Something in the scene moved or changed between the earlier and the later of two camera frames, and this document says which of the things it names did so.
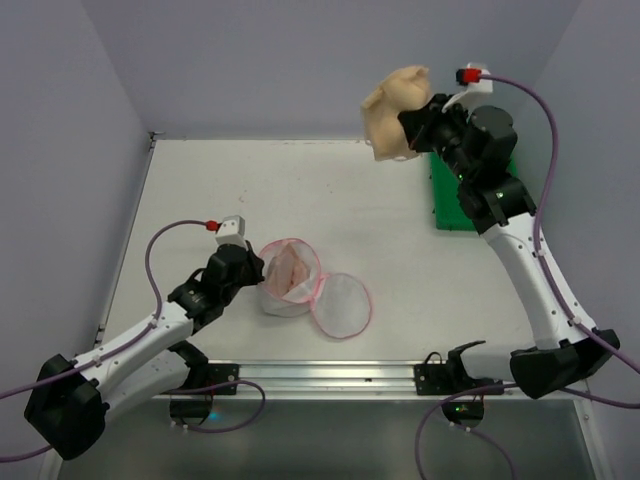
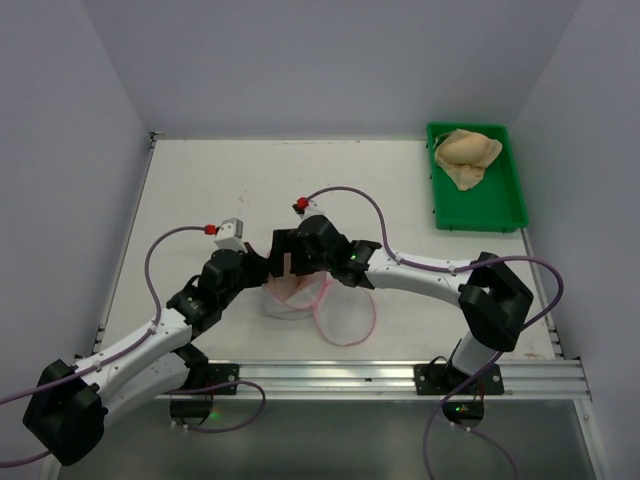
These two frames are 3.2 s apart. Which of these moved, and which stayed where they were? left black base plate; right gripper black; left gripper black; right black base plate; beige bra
Moved: beige bra; right gripper black
Stayed: right black base plate; left black base plate; left gripper black
